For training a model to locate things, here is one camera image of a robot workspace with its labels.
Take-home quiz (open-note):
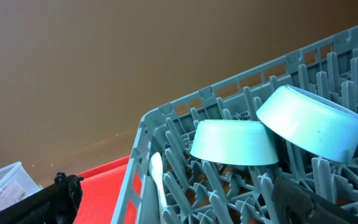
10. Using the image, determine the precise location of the grey dishwasher rack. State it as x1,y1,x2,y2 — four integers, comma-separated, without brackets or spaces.
111,26,358,223

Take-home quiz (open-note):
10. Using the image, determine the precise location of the clear plastic bin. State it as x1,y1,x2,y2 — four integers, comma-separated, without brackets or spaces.
0,161,43,211

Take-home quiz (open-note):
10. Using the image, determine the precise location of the red serving tray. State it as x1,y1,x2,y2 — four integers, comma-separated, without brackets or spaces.
74,156,129,224

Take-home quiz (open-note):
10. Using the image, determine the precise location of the white plastic spoon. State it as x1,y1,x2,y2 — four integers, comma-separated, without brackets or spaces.
149,152,167,224

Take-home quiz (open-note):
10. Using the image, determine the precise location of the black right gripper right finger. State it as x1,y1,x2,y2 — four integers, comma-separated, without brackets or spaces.
272,177,358,224

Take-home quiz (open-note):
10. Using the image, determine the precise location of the light blue bowl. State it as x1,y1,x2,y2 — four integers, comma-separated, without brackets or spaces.
256,85,358,164

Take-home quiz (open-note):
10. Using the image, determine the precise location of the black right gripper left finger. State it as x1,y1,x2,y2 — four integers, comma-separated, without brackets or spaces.
0,172,84,224

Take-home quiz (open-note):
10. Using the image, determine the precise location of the mint green bowl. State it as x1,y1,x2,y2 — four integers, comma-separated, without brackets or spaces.
190,119,278,166

